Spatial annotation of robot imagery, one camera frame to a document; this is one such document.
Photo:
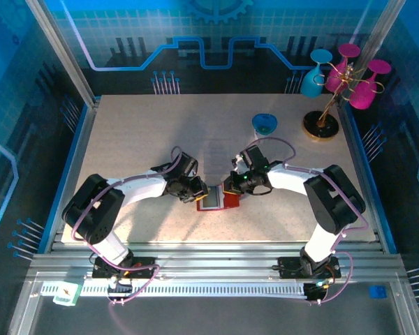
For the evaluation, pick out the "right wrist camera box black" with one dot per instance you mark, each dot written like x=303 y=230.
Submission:
x=255 y=157

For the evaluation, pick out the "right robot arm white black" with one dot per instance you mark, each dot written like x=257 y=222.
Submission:
x=335 y=202

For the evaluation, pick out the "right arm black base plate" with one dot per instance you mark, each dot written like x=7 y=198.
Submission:
x=290 y=268

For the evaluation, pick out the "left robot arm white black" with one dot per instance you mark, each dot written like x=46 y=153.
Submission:
x=90 y=209

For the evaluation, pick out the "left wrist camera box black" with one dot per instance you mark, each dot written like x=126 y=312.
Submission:
x=188 y=164

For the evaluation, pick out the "red card holder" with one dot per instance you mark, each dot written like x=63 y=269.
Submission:
x=232 y=202

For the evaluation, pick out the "blue table side rail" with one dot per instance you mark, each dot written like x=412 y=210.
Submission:
x=73 y=157
x=361 y=157

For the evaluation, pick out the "small blue block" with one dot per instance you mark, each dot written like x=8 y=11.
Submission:
x=377 y=292

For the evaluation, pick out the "aluminium profile frame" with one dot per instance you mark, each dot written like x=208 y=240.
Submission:
x=213 y=260

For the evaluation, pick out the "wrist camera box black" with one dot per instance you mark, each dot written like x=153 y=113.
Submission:
x=188 y=164
x=255 y=157

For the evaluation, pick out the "blue transparent goblet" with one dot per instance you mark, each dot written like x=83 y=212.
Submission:
x=264 y=124

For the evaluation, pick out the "green white small box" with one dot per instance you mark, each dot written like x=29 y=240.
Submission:
x=67 y=294

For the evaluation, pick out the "light blue wine glass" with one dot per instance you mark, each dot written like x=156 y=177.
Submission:
x=312 y=83

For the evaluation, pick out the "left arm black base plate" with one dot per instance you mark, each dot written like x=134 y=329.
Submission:
x=143 y=268

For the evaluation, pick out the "small black electronics board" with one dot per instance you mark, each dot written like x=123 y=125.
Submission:
x=120 y=289
x=314 y=293

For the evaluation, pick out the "pink wine glass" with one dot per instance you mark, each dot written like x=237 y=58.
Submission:
x=337 y=78
x=363 y=96

